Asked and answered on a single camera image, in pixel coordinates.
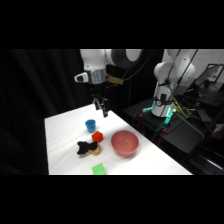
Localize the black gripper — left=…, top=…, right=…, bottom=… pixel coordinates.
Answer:
left=88, top=82, right=110, bottom=119

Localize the blue cup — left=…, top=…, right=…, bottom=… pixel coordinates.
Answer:
left=84, top=119, right=97, bottom=134

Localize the pink bowl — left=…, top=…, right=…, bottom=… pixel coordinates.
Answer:
left=110, top=130, right=140, bottom=158

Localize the red block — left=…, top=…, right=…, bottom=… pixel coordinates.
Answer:
left=91, top=130, right=104, bottom=143

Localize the black plush toy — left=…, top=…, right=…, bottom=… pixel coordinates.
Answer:
left=76, top=140, right=100, bottom=156

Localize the wooden block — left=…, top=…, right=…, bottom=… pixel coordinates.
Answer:
left=87, top=145, right=102, bottom=157

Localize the green flat block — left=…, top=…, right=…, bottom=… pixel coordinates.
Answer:
left=91, top=163, right=108, bottom=176

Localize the black laptop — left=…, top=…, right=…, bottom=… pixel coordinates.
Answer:
left=194, top=63, right=224, bottom=92

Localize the wrist camera with yellow mount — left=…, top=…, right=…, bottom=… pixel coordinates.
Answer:
left=105, top=75, right=124, bottom=86

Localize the yellow cable bundle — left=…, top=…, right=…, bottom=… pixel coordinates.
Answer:
left=171, top=95, right=198, bottom=118

